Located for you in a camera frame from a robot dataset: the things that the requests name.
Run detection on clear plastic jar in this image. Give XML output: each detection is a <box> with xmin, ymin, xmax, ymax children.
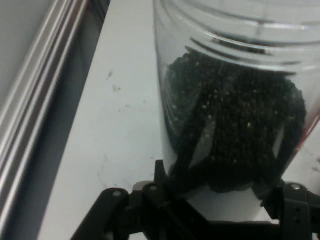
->
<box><xmin>152</xmin><ymin>0</ymin><xmax>320</xmax><ymax>201</ymax></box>

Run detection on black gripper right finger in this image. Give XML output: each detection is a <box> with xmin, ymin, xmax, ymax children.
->
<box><xmin>259</xmin><ymin>179</ymin><xmax>320</xmax><ymax>240</ymax></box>

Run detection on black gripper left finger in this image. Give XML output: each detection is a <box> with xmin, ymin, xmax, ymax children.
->
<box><xmin>72</xmin><ymin>159</ymin><xmax>176</xmax><ymax>240</ymax></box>

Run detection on long aluminium frame rail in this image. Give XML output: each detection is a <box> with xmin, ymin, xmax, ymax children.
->
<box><xmin>0</xmin><ymin>0</ymin><xmax>91</xmax><ymax>240</ymax></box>

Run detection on black granules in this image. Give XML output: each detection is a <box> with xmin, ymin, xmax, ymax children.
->
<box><xmin>162</xmin><ymin>47</ymin><xmax>308</xmax><ymax>196</ymax></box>

